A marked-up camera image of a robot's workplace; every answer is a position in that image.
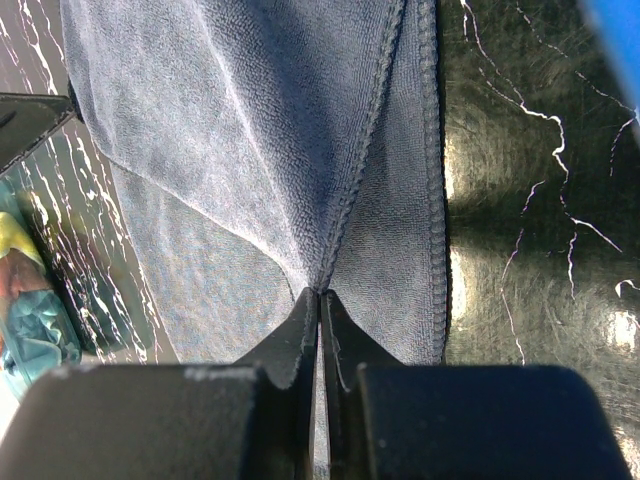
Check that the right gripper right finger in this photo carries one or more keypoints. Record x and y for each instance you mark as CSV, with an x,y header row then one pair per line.
x,y
347,349

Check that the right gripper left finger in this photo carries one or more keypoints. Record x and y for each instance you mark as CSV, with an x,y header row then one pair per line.
x,y
281,435

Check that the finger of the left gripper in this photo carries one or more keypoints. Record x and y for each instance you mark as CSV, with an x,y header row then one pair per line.
x,y
27,120

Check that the dark grey-blue towel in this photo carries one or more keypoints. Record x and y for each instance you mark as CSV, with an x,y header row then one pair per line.
x,y
260,148

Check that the yellow towel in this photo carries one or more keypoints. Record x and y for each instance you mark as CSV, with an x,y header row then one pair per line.
x,y
13,236

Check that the brown towel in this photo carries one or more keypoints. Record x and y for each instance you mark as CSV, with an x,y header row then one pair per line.
x,y
19,274

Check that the clear teal plastic bin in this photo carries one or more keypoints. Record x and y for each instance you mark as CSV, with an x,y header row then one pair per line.
x,y
70,292

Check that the light blue patterned towel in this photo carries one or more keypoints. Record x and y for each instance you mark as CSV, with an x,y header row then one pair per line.
x,y
39,336

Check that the blue plastic bin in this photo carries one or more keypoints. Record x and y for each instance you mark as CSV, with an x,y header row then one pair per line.
x,y
616,25

